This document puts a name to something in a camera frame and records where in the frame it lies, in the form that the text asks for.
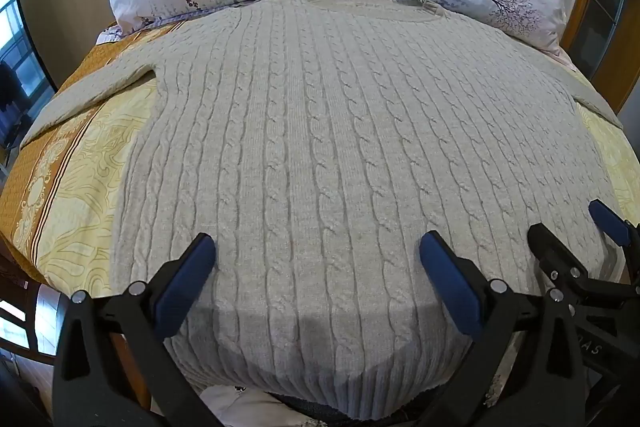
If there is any window with dark frame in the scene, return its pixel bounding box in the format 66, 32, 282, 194
0, 0, 56, 158

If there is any beige cable-knit sweater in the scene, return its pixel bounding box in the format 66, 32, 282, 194
20, 0, 623, 420

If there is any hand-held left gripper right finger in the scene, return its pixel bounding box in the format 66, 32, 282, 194
419, 231, 593, 427

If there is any yellow patterned bedsheet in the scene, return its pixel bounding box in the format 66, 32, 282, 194
0, 24, 640, 308

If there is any white cloth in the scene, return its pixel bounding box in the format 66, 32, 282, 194
192, 384, 311, 427

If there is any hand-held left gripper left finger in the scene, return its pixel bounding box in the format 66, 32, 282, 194
54, 232, 236, 427

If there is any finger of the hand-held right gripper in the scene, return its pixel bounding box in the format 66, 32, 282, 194
588, 199, 640, 260
529, 222, 593, 290

